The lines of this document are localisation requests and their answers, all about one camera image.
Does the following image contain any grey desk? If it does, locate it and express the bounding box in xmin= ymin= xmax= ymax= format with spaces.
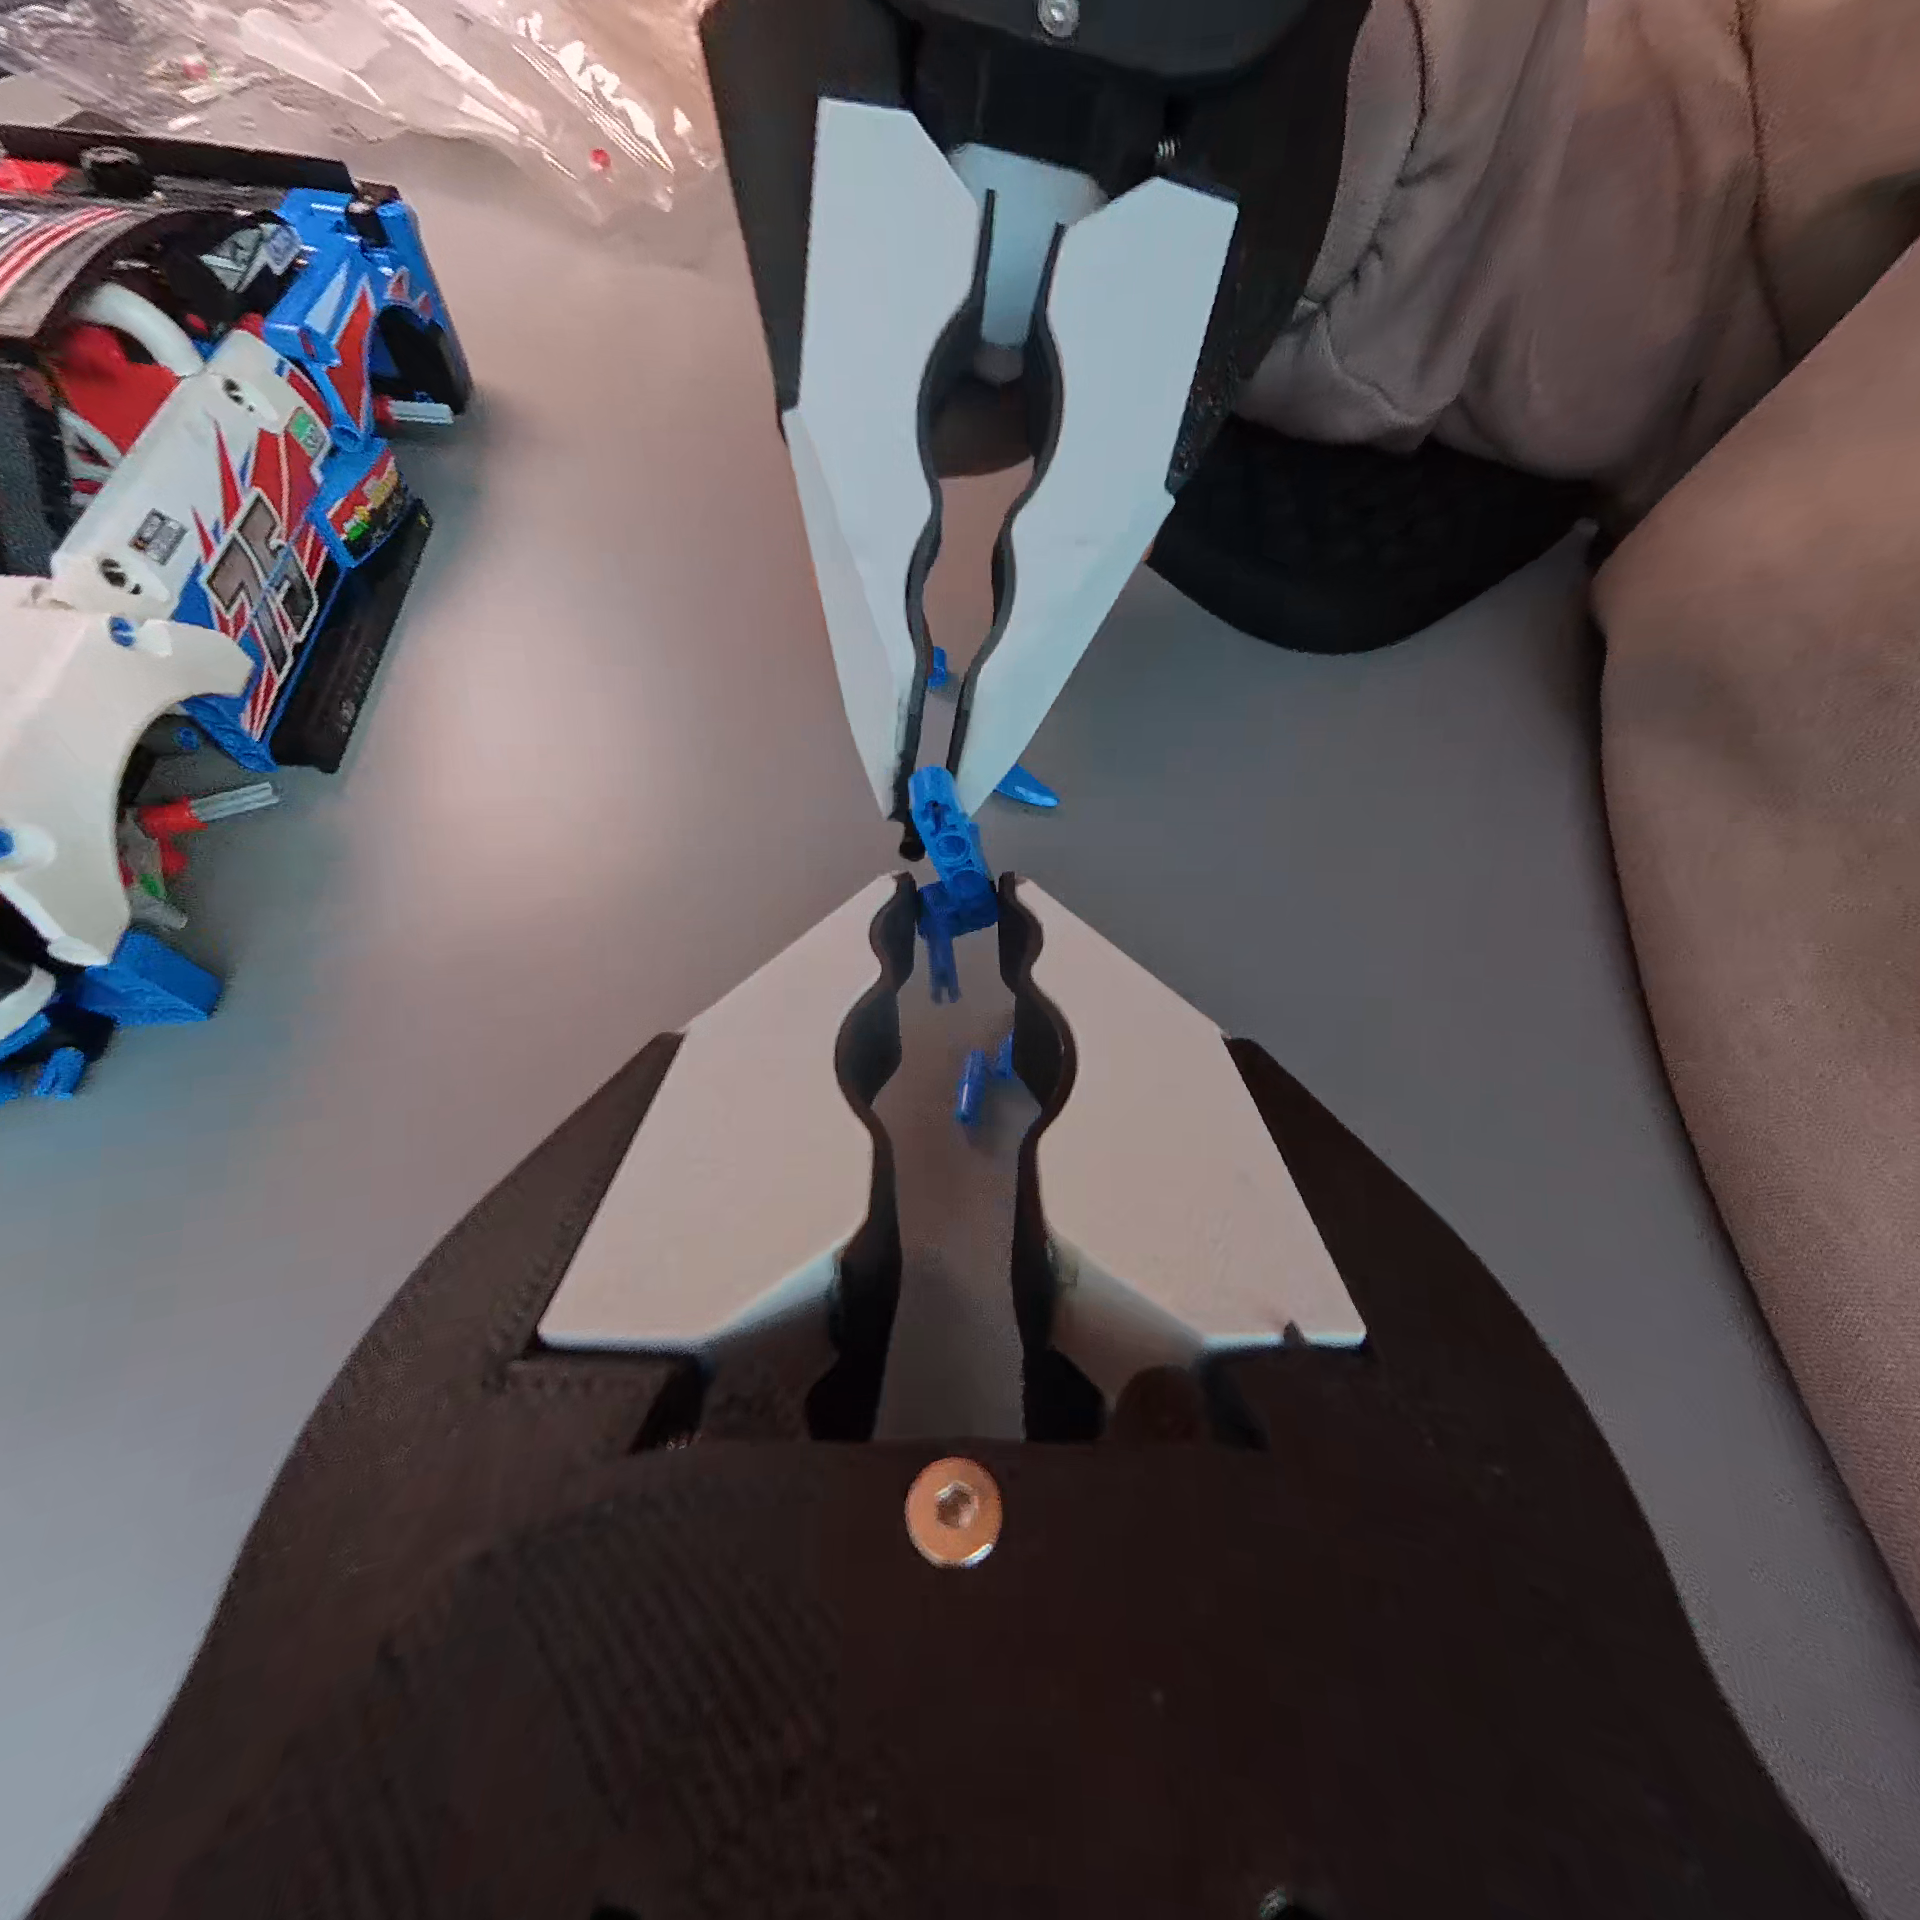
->
xmin=0 ymin=89 xmax=1920 ymax=1920

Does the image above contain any person's right forearm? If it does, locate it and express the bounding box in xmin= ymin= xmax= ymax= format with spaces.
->
xmin=1242 ymin=0 xmax=1920 ymax=499

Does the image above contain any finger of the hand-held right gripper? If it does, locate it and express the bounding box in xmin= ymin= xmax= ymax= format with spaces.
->
xmin=777 ymin=94 xmax=1005 ymax=868
xmin=945 ymin=141 xmax=1249 ymax=821

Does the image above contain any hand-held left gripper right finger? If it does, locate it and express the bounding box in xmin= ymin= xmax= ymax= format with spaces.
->
xmin=994 ymin=869 xmax=1375 ymax=1446

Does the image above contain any pile of clear plastic bags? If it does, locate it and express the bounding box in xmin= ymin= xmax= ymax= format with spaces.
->
xmin=0 ymin=0 xmax=727 ymax=230

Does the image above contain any toy brick race car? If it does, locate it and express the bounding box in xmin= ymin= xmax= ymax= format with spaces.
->
xmin=0 ymin=123 xmax=478 ymax=1108

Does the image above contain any blue perforated brick beam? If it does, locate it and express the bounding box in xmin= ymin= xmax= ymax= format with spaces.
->
xmin=902 ymin=761 xmax=1006 ymax=946

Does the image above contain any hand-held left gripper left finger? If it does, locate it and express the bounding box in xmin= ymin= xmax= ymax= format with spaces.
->
xmin=534 ymin=869 xmax=924 ymax=1442

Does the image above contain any person's beige sweatshirt torso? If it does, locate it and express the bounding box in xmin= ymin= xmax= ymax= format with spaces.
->
xmin=1586 ymin=265 xmax=1920 ymax=1626

